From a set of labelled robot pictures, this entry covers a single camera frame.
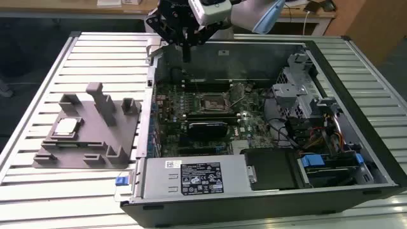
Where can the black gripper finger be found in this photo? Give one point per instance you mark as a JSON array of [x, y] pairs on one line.
[[203, 33], [166, 28]]

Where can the silver CPU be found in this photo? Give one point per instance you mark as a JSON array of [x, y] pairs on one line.
[[67, 126]]

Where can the CPU socket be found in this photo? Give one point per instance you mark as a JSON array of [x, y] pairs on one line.
[[214, 103]]

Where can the small white box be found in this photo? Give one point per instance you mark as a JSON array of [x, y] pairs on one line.
[[131, 1]]

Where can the pale blue teach pendant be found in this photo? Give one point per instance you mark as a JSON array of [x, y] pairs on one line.
[[267, 22]]

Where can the white papers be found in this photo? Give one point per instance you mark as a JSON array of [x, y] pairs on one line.
[[109, 2]]

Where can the wooden desk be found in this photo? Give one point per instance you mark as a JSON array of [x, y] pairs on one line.
[[63, 10]]

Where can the black expansion slot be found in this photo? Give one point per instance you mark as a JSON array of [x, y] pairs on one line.
[[211, 117]]

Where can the grey metal drive cage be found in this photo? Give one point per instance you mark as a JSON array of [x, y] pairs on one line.
[[286, 91]]

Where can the black desk device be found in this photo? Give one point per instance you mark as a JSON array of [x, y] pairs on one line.
[[329, 4], [313, 6]]

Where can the green motherboard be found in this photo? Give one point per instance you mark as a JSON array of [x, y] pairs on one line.
[[254, 114]]

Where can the black graphics card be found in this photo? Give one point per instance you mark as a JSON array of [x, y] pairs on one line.
[[207, 131]]

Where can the grey parts rack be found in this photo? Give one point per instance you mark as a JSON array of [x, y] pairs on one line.
[[95, 124]]

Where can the grey plastic drive latch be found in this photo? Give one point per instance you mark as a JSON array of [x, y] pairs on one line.
[[322, 102]]

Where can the silver chipset heatsink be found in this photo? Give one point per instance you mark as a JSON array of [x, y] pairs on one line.
[[239, 146]]

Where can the brown wooden cabinet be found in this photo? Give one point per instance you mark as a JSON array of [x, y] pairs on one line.
[[376, 28]]

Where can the white barcode label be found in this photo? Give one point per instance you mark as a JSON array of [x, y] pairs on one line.
[[171, 164]]

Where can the green RAM stick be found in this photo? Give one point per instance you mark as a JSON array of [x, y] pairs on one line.
[[69, 144]]

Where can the black rating label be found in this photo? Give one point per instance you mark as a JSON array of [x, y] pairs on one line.
[[202, 177]]

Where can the black disk bay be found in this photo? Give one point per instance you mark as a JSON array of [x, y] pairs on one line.
[[274, 169]]

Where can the silver power supply unit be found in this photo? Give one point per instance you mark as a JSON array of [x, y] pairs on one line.
[[159, 181]]

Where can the blue disk carrier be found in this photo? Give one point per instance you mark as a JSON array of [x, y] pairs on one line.
[[313, 161]]

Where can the blue case latch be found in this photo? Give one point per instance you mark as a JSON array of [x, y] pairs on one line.
[[122, 180]]

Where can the black PC case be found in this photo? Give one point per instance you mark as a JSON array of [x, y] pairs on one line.
[[222, 212]]

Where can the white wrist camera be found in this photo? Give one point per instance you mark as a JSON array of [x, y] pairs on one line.
[[213, 13]]

